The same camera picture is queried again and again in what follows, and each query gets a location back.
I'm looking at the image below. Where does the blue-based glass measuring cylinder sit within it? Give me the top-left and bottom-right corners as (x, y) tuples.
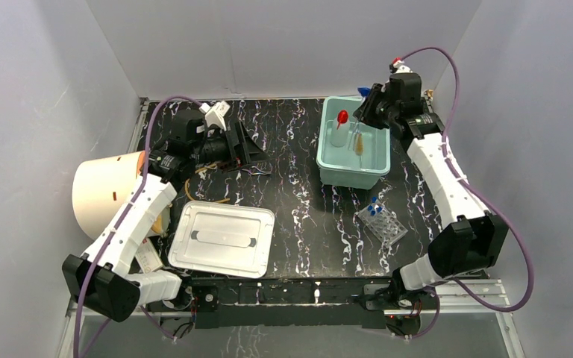
(351, 87), (371, 150)

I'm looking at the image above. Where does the tan rubber tubing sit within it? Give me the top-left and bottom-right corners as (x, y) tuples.
(184, 164), (219, 201)

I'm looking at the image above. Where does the wooden-handled test tube brush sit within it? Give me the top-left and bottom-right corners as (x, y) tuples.
(354, 132), (364, 158)

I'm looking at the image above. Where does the clear test tube rack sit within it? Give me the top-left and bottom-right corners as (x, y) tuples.
(356, 199), (408, 248)

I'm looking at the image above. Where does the metal wire test tube holder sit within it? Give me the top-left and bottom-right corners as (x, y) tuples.
(240, 166), (272, 176)

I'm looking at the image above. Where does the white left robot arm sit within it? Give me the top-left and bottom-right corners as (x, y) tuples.
(62, 110), (269, 322)

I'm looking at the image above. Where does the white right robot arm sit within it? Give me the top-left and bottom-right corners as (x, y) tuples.
(354, 72), (508, 309)

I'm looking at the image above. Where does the white red-capped wash bottle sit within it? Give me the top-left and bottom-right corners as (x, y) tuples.
(331, 110), (350, 148)

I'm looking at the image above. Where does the light teal plastic bin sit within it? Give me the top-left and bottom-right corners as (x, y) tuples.
(316, 96), (391, 189)

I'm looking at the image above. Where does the white plastic bin lid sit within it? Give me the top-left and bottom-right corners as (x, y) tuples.
(168, 201), (275, 278)

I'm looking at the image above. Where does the cream cylindrical centrifuge drum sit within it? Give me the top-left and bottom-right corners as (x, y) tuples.
(72, 151), (145, 239)

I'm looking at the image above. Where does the small white labelled box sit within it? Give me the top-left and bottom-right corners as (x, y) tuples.
(135, 237), (164, 274)

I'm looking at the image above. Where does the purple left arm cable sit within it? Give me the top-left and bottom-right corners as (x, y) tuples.
(72, 95), (204, 358)

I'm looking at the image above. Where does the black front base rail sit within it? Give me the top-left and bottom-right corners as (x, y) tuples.
(187, 276), (438, 331)

